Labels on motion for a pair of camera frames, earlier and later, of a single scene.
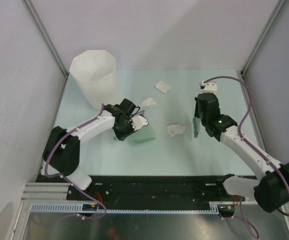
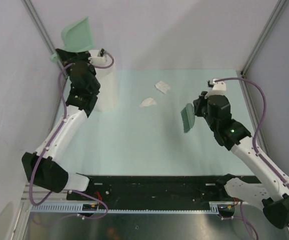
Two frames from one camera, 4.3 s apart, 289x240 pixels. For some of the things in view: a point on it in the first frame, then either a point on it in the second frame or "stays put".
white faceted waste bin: x=95 y=71 stays put
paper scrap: x=162 y=86 stays put
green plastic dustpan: x=144 y=135 → x=76 y=38
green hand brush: x=196 y=124 → x=188 y=117
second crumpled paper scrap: x=148 y=102 stays put
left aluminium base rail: x=45 y=192 stays put
